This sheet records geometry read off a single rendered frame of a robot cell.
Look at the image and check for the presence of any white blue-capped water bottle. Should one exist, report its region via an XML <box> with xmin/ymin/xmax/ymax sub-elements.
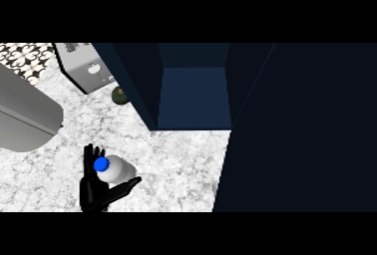
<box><xmin>93</xmin><ymin>154</ymin><xmax>139</xmax><ymax>185</ymax></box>

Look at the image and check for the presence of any dark green avocado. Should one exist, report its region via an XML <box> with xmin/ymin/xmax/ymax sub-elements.
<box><xmin>111</xmin><ymin>85</ymin><xmax>130</xmax><ymax>106</ymax></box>

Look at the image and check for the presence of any silver toaster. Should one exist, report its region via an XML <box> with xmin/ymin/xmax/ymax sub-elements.
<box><xmin>52</xmin><ymin>42</ymin><xmax>120</xmax><ymax>96</ymax></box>

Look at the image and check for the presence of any dark blue cabinet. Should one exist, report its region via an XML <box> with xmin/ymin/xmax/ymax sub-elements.
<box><xmin>90</xmin><ymin>42</ymin><xmax>277</xmax><ymax>131</ymax></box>

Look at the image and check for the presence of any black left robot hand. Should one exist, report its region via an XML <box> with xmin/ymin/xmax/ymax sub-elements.
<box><xmin>80</xmin><ymin>142</ymin><xmax>144</xmax><ymax>213</ymax></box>

